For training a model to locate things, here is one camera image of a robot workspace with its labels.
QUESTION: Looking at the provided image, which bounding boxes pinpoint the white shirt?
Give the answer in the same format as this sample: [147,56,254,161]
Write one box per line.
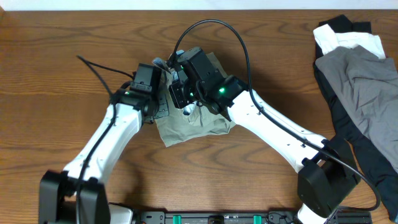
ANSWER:
[313,24,386,59]

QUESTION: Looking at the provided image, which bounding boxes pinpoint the black garment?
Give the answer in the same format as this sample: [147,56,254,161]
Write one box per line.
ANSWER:
[313,15,397,223]

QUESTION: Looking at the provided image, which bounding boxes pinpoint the dark grey garment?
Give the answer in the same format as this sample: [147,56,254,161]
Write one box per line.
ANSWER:
[315,45,397,170]

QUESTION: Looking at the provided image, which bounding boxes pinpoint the khaki grey shorts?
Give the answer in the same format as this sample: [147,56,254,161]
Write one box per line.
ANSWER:
[152,57,236,147]

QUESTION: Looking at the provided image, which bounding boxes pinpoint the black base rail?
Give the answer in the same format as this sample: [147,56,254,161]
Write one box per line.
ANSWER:
[108,203,373,224]

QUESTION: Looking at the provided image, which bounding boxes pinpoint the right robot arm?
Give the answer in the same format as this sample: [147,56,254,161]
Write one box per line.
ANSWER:
[168,47,360,223]

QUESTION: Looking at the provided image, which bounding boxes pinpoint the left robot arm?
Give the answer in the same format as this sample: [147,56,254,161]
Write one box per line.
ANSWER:
[39,63,162,223]

